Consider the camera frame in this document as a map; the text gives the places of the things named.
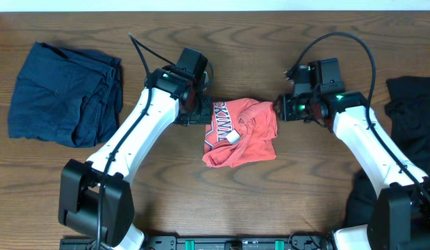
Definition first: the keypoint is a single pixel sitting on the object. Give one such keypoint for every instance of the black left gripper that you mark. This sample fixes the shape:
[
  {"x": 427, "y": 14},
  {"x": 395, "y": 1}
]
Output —
[{"x": 205, "y": 116}]

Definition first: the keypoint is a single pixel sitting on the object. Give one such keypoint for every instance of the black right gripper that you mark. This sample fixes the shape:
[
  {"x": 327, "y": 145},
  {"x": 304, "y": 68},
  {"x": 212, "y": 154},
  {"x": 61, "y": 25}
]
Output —
[{"x": 287, "y": 107}]

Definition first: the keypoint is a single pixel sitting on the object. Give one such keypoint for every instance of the red orange t-shirt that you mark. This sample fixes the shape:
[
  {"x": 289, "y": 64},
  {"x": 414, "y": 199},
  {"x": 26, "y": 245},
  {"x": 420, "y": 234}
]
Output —
[{"x": 241, "y": 132}]

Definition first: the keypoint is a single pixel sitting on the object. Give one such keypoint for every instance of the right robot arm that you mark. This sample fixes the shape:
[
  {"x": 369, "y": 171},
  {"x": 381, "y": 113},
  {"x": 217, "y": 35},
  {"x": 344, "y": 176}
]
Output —
[{"x": 401, "y": 217}]

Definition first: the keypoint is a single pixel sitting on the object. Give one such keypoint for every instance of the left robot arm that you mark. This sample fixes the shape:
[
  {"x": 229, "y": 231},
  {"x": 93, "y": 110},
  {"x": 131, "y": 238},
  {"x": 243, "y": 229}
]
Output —
[{"x": 95, "y": 196}]

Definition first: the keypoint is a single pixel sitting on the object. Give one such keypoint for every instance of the black garment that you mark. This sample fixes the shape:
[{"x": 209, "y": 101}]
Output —
[{"x": 409, "y": 111}]

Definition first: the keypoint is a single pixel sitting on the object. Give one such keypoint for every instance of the folded navy blue garment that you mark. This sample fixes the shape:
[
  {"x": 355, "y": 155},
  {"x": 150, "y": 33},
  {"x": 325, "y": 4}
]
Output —
[{"x": 71, "y": 97}]

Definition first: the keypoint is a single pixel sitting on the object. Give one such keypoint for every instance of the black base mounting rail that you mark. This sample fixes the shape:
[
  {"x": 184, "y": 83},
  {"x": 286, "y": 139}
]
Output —
[{"x": 200, "y": 243}]

